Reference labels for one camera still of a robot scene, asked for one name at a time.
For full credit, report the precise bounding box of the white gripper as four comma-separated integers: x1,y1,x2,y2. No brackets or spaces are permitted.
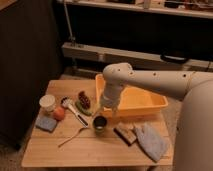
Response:
100,84,124,109

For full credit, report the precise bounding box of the green plastic cup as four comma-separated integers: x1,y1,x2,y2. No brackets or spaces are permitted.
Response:
93,125,106,134

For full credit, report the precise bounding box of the dark metal cup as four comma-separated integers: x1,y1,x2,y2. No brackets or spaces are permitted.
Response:
93,116,107,128

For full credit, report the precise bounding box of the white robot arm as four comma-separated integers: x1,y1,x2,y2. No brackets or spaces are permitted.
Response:
95,63,213,171

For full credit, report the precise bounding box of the yellow plastic bin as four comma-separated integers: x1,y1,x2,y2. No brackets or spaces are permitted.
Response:
95,73,169,119

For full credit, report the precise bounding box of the green scrub brush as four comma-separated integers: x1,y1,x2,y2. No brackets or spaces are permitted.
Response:
75,91,92,116

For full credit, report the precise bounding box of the wooden spoon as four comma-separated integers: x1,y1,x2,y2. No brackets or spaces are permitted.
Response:
58,127,88,148

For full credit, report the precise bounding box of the white dish brush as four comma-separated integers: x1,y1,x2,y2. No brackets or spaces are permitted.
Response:
61,97,88,128

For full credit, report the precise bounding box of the brown wooden block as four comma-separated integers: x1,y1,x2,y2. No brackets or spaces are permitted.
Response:
113,122,137,146

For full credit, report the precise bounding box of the orange fruit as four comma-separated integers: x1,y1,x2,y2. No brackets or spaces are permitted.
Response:
53,107,65,121

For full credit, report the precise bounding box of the wooden table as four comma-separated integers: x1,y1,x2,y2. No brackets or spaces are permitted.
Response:
21,79,174,169

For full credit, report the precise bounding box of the blue grey cloth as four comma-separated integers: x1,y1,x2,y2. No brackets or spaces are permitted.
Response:
134,123,168,162

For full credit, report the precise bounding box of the white cup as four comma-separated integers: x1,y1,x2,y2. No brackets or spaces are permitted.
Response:
39,94,56,112

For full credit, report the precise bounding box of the blue sponge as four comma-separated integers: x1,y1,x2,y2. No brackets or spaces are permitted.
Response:
36,116,57,132

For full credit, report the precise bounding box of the grey metal rail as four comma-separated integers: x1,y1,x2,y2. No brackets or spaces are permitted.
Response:
62,42,213,72

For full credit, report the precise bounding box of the black handle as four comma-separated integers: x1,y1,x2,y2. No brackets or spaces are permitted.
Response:
160,55,189,64

